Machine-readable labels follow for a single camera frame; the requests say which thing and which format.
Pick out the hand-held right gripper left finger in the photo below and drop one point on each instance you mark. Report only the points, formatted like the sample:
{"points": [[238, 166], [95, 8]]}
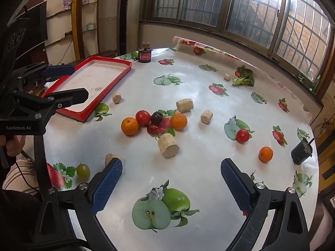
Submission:
{"points": [[108, 185]]}

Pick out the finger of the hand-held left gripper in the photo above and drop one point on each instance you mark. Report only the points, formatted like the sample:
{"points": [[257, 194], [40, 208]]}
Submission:
{"points": [[60, 70], [70, 96]]}

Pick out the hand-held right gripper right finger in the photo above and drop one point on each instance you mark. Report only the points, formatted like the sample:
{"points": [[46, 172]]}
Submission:
{"points": [[235, 185]]}

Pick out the orange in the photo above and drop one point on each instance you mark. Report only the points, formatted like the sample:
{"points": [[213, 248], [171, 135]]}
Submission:
{"points": [[129, 126], [178, 121], [266, 154]]}

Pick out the red rimmed white tray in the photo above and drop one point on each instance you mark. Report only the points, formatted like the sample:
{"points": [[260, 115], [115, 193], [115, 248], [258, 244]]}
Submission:
{"points": [[104, 68]]}

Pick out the red tomato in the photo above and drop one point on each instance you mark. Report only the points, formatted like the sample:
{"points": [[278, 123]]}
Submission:
{"points": [[143, 117], [243, 136]]}

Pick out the person's left hand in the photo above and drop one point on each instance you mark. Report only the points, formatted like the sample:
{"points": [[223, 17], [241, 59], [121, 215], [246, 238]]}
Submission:
{"points": [[14, 142]]}

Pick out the green grape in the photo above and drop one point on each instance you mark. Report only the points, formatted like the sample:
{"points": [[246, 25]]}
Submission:
{"points": [[83, 170]]}

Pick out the fruit print tablecloth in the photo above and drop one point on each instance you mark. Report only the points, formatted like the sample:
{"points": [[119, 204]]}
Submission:
{"points": [[209, 149]]}

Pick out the person's striped clothing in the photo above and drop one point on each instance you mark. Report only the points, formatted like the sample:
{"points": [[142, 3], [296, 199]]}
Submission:
{"points": [[18, 175]]}

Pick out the black flat television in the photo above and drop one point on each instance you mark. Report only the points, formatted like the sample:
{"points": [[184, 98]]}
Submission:
{"points": [[34, 28]]}

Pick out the green box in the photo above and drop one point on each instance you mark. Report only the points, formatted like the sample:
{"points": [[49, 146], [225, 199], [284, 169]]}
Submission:
{"points": [[90, 26]]}

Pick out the wooden shelf unit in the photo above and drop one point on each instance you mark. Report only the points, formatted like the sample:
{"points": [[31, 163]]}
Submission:
{"points": [[76, 18]]}

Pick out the purple plush toy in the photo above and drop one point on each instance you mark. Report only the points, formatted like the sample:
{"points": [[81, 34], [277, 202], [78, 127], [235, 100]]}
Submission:
{"points": [[66, 3]]}

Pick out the black cylindrical motor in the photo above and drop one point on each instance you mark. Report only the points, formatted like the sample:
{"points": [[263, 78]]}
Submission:
{"points": [[301, 153]]}

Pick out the white tower air conditioner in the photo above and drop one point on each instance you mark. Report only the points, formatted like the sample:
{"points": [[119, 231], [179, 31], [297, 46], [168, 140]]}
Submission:
{"points": [[125, 18]]}

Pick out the dark purple plum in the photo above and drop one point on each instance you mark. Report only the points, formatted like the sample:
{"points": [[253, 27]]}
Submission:
{"points": [[157, 117]]}

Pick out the black motor with cork wheel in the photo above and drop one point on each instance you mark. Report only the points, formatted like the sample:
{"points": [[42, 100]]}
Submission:
{"points": [[144, 55]]}

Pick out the green leafy vegetable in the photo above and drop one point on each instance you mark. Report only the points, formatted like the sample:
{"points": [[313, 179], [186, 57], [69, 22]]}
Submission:
{"points": [[244, 79]]}

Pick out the green bottle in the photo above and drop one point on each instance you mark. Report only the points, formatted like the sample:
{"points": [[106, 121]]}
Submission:
{"points": [[317, 81]]}

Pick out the barred window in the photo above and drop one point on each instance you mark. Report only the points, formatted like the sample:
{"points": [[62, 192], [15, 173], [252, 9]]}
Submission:
{"points": [[230, 5]]}

